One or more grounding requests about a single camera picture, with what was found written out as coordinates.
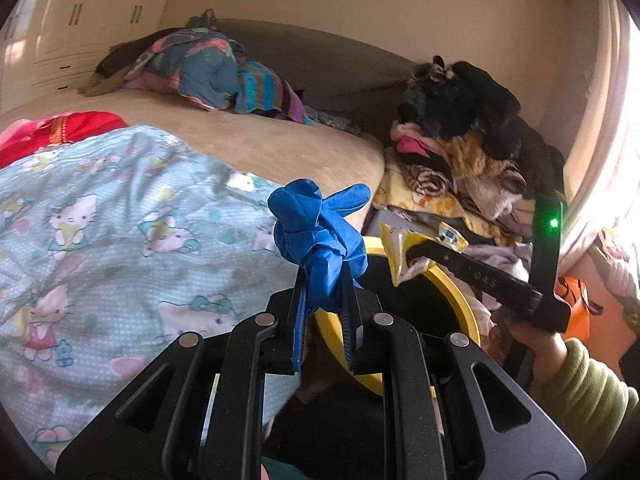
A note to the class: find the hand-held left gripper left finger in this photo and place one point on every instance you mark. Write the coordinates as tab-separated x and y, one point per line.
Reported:
300	330

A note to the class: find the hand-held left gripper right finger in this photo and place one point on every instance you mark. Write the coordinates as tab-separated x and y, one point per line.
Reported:
347	330

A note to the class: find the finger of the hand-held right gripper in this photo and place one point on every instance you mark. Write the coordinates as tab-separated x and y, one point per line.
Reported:
470	270

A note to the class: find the yellow bin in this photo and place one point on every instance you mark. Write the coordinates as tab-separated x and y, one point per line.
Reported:
462	310

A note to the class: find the yellow wrapper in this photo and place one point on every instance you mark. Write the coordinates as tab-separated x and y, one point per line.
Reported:
395	250

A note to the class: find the blue rubber glove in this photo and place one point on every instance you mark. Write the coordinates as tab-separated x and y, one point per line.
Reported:
320	230

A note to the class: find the person's right forearm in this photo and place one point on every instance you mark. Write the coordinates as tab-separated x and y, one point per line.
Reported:
585	400

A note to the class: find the person's right hand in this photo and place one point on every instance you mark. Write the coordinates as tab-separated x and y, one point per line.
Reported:
530	342

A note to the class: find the orange bag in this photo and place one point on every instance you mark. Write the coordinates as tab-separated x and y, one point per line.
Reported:
582	300

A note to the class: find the yellow cartoon cloth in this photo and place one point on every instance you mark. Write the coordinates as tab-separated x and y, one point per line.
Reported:
435	205

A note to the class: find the beige fleece garment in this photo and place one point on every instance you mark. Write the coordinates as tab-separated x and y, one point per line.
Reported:
495	195

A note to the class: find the zebra print garment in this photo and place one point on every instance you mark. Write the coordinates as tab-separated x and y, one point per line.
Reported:
425	180

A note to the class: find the mustard knit garment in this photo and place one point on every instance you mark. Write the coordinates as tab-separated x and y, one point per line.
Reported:
465	155

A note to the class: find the pink garment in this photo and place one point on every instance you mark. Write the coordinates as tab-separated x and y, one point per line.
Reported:
415	145

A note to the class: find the white window curtain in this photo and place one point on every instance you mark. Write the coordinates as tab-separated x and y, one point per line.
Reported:
610	110

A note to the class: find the black fluffy garment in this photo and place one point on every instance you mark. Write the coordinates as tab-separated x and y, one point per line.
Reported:
475	105

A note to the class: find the beige bed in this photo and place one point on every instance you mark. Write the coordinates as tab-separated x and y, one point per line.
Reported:
275	150

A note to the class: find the dark patterned pillow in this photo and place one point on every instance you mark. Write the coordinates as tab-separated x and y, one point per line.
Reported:
335	121

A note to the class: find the cartoon print blue quilt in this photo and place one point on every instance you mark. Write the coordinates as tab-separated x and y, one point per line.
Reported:
125	210

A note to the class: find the striped blanket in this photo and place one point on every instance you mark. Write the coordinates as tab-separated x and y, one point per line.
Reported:
260	85

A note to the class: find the blue floral quilt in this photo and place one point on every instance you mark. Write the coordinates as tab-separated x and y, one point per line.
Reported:
200	65

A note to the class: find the red blanket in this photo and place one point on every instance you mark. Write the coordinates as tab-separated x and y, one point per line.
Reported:
85	127

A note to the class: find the brown clothing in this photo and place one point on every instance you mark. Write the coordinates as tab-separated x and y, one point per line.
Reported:
115	67

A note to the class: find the cream wardrobe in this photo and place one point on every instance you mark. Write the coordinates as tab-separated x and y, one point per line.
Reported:
75	35

